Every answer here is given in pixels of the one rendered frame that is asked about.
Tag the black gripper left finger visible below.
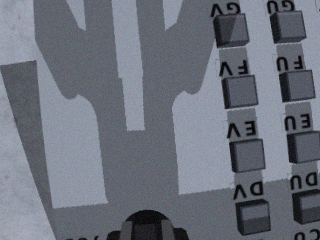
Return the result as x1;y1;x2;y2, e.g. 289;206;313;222
106;221;135;240

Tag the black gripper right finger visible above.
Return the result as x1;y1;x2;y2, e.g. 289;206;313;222
159;220;189;240

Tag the large grey box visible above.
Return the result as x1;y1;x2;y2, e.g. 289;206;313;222
33;0;320;240

